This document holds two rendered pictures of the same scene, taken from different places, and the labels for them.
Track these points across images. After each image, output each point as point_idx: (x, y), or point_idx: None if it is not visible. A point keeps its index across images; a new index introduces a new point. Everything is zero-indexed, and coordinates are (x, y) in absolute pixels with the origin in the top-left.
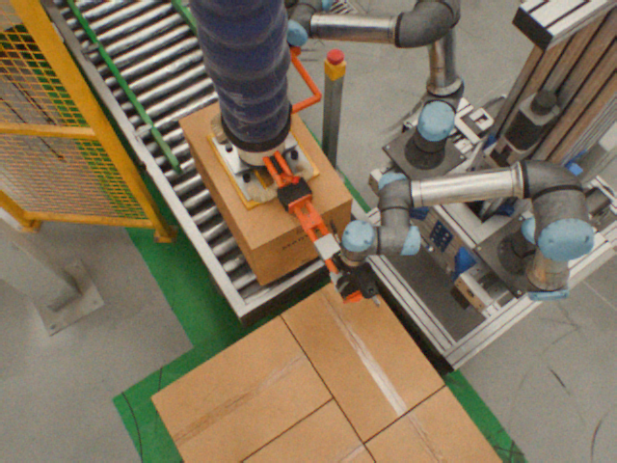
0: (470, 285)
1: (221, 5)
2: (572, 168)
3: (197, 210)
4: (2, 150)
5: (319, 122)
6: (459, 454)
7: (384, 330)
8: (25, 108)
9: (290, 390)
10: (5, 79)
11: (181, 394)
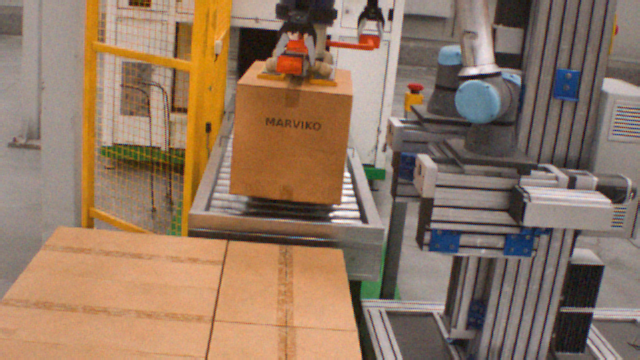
0: (422, 158)
1: None
2: (569, 97)
3: None
4: (116, 200)
5: (410, 281)
6: None
7: (324, 282)
8: (161, 28)
9: (181, 269)
10: (162, 180)
11: (83, 234)
